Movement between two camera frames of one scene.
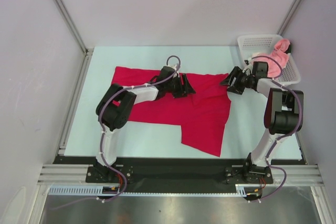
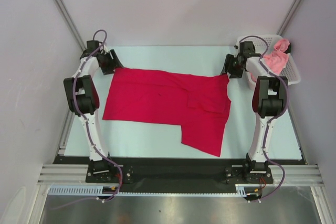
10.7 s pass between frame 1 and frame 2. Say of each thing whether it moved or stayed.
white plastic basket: stayed
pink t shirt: stayed
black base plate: stayed
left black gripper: moved
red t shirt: stayed
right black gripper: moved
